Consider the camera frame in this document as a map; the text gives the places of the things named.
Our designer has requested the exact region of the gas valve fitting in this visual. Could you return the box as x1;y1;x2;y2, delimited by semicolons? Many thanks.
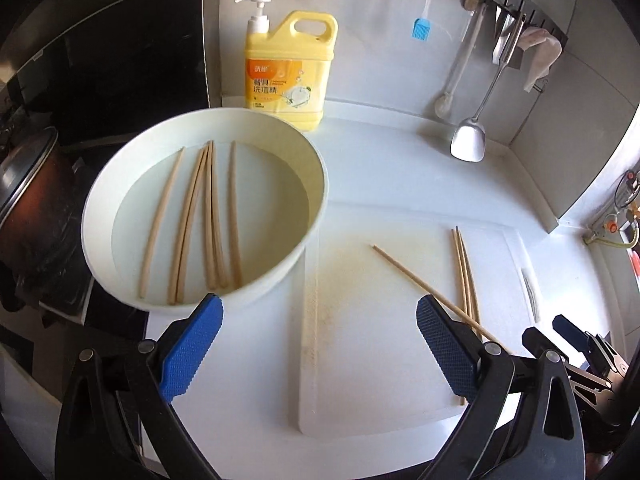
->
582;170;639;250

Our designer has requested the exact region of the wooden chopstick four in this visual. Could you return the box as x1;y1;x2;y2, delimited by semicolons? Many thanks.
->
174;148;205;304

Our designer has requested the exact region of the blue silicone brush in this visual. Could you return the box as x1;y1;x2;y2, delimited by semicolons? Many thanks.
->
411;0;433;41

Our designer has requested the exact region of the white cutting board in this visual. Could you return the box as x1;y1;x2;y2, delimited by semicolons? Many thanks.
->
298;203;534;439

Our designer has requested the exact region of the white rag on hook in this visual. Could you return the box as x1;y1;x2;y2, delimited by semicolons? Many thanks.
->
518;27;563;93

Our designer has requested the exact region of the wooden chopstick five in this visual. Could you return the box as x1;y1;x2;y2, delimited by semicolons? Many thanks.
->
204;142;217;290

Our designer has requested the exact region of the wooden chopstick three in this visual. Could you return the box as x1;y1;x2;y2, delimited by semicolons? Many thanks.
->
168;148;205;306

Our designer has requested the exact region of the white round basin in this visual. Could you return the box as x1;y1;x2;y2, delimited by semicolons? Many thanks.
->
81;108;329;312

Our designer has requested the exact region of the yellow dish soap bottle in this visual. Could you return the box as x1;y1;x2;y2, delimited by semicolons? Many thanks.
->
235;0;338;131

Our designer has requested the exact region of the steel spatula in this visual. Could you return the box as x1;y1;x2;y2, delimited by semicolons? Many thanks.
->
449;12;526;162

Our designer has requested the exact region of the wooden chopstick eight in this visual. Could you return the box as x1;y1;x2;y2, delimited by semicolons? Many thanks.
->
451;225;484;406

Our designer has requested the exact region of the black cooking pot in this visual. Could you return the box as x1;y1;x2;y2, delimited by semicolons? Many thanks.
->
1;127;92;318

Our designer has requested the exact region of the wooden chopstick one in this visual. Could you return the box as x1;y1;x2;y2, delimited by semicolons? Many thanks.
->
371;244;510;352

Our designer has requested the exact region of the wooden chopstick two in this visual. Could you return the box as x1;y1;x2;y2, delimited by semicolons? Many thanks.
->
138;148;184;299

